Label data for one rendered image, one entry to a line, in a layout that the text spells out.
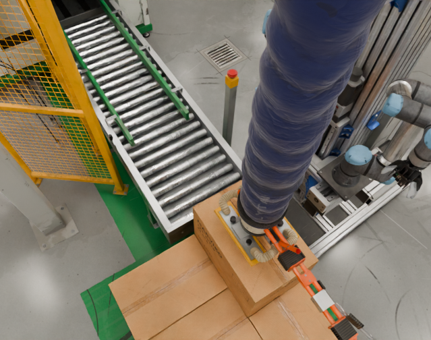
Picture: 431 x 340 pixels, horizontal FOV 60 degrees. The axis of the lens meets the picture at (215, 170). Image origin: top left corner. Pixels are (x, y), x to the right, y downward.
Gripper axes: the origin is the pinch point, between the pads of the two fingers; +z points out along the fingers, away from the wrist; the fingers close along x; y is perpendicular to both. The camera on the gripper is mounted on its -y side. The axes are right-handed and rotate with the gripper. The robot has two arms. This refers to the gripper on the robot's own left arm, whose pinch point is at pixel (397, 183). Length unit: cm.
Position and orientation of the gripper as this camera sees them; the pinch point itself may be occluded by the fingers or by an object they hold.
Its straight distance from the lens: 164.1
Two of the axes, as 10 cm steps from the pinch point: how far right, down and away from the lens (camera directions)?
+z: -0.2, 5.1, 8.6
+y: -8.1, 4.9, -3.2
